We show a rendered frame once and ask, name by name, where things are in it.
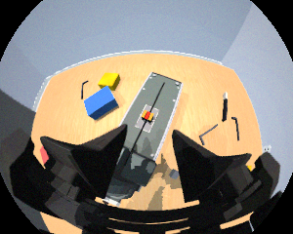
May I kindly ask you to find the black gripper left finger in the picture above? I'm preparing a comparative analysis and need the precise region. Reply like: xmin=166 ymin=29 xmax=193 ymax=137
xmin=40 ymin=124 xmax=127 ymax=199

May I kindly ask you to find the red flat block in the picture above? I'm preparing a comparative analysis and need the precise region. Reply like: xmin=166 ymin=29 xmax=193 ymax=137
xmin=40 ymin=145 xmax=50 ymax=164

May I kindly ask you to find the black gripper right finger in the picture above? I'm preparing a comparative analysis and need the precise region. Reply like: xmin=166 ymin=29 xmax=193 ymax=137
xmin=171 ymin=130 xmax=252 ymax=203

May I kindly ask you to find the blue rectangular block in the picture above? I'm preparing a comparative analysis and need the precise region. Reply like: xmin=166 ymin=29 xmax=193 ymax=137
xmin=84 ymin=86 xmax=119 ymax=121

